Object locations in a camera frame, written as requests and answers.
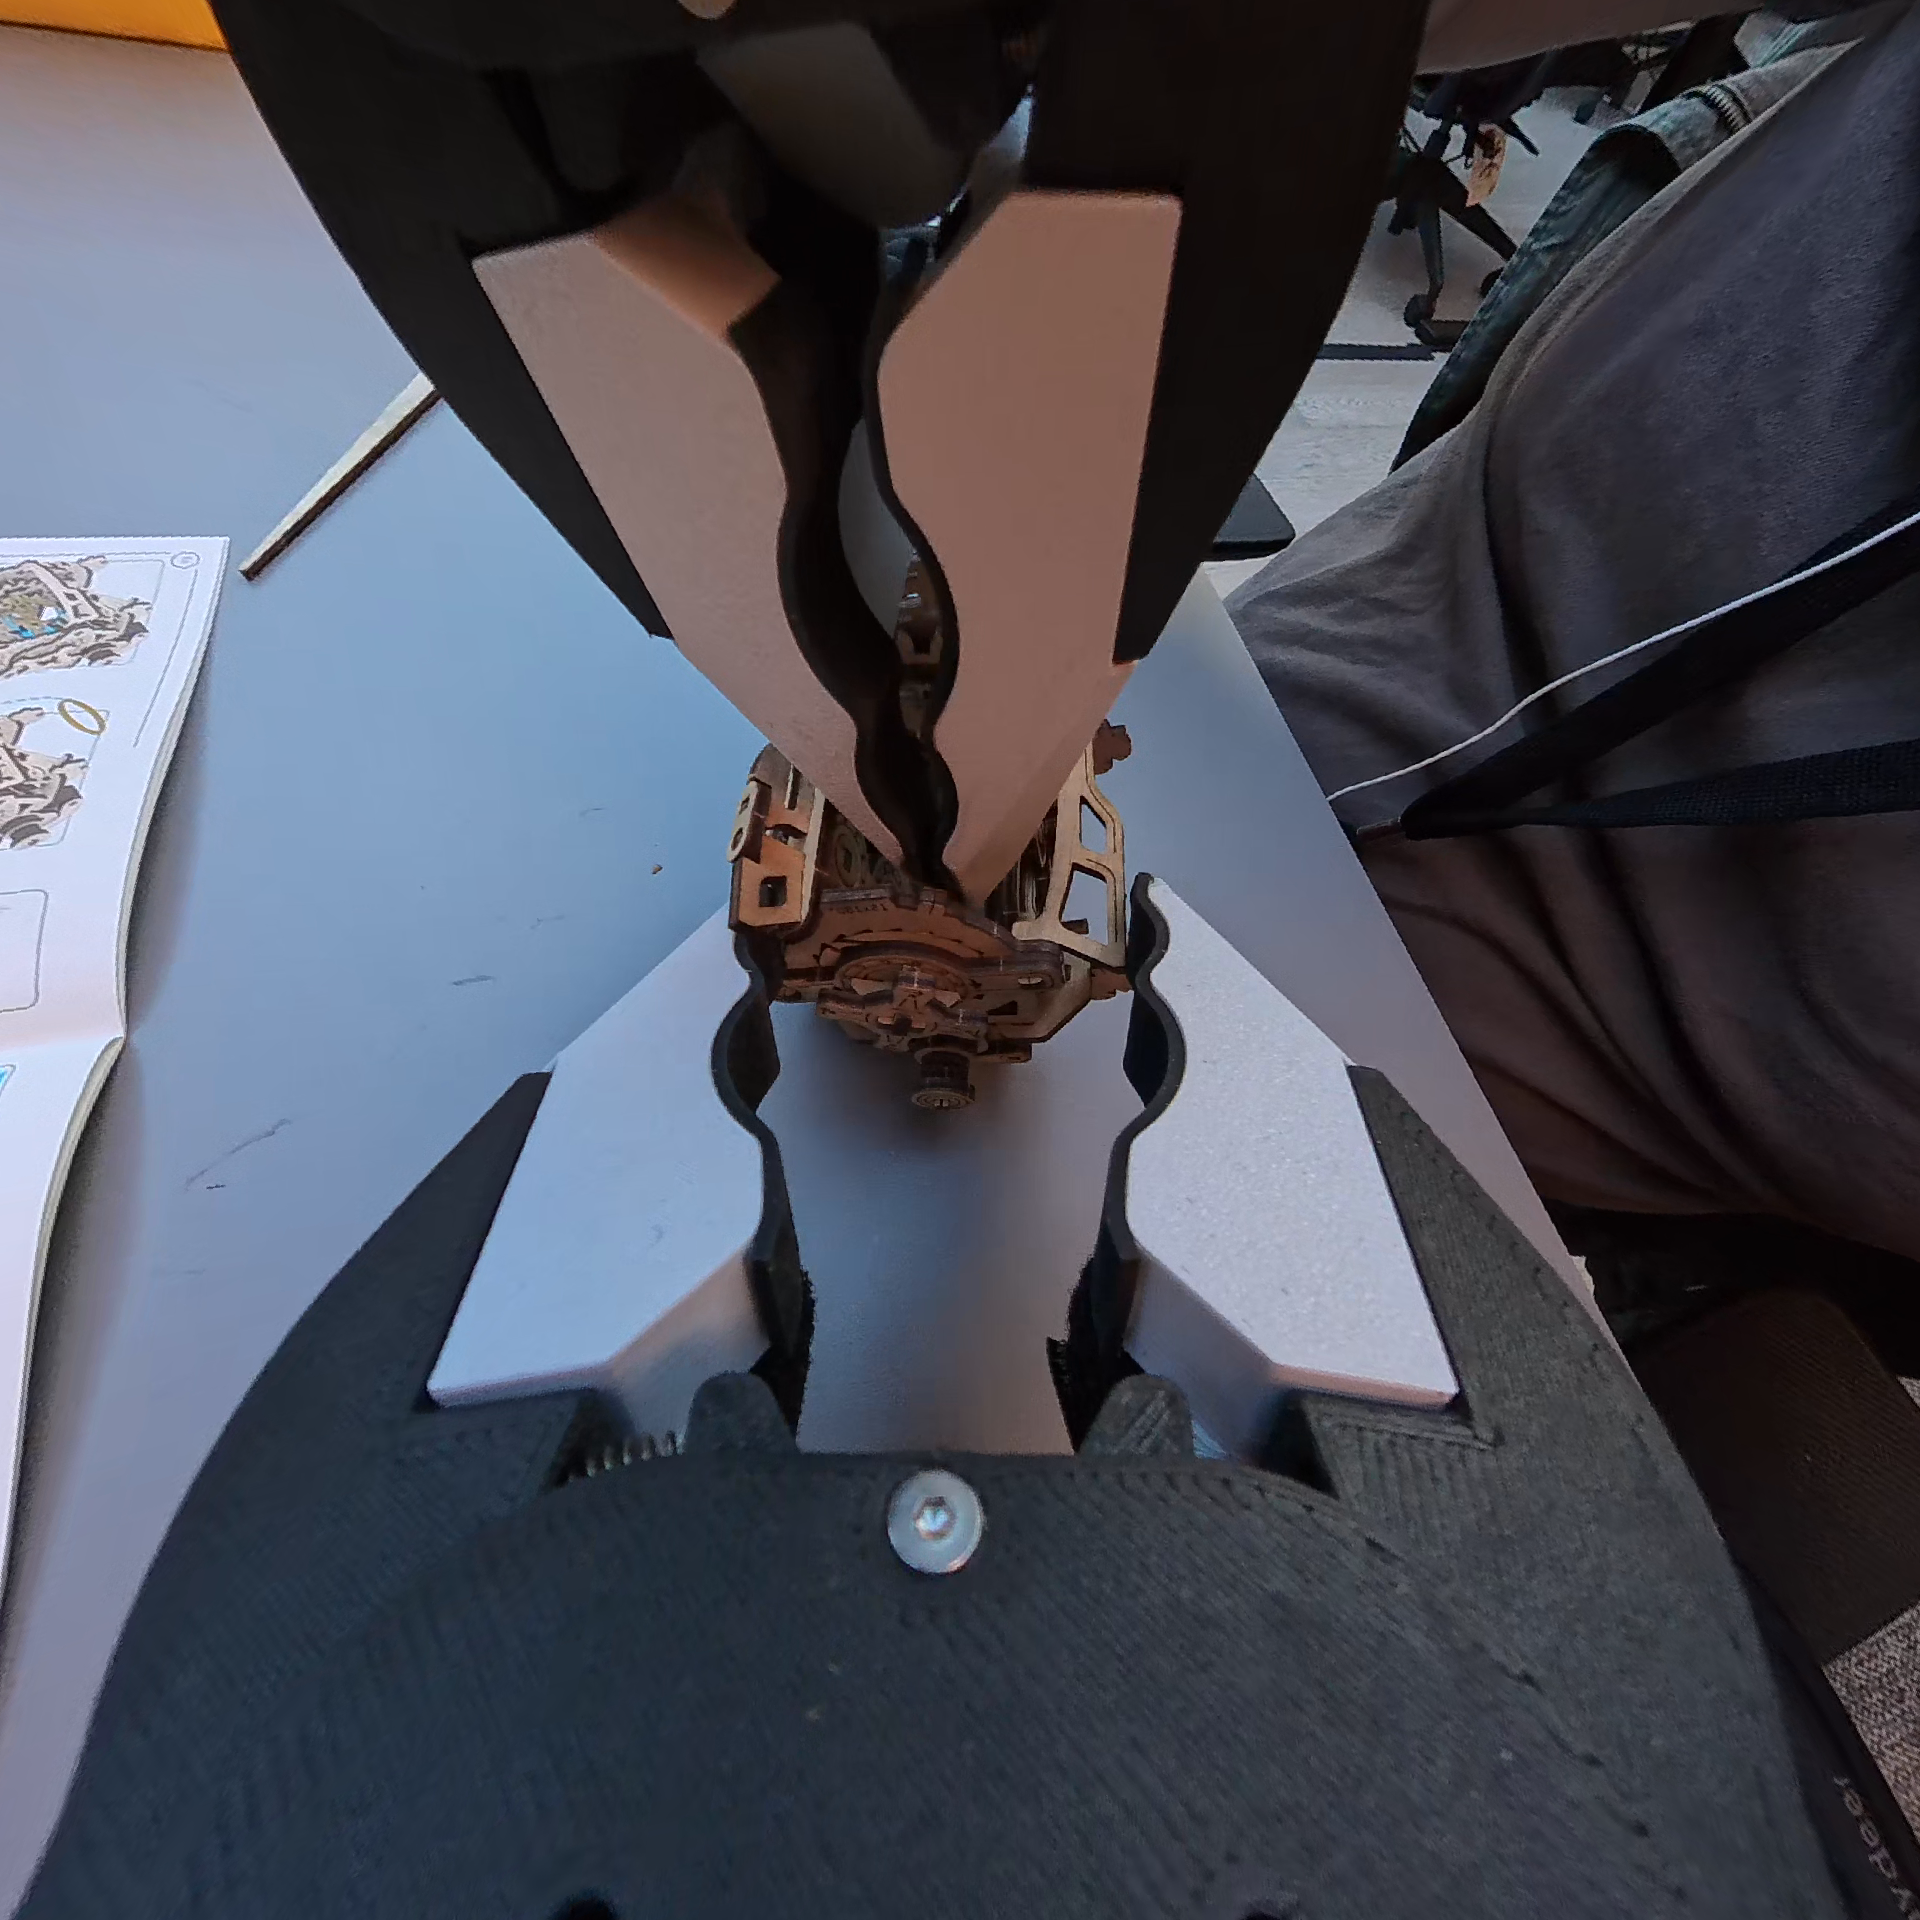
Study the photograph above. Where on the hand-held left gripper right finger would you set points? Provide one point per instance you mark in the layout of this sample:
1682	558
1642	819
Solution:
1277	1200

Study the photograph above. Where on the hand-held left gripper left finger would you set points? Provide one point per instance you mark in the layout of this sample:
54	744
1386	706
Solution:
600	1200

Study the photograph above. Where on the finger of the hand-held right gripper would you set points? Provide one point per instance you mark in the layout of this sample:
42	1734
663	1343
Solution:
645	421
1036	452

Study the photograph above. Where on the thin wooden stick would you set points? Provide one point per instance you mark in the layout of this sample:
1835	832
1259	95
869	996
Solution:
339	482

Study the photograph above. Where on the wooden mechanical model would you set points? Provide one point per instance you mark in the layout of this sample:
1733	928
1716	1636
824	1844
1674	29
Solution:
902	975

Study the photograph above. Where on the yellow plastic bin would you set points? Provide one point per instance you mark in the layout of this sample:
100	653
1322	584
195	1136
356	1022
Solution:
90	20

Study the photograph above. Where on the black office chairs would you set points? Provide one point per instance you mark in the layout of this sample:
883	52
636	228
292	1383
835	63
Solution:
1440	195

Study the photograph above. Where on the illustrated instruction booklet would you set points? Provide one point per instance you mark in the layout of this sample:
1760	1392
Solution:
90	932

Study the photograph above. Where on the person's grey shirt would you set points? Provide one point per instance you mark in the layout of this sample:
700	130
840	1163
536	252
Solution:
1652	524

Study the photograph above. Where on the dark green jacket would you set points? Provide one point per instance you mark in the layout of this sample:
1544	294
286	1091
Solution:
1622	195

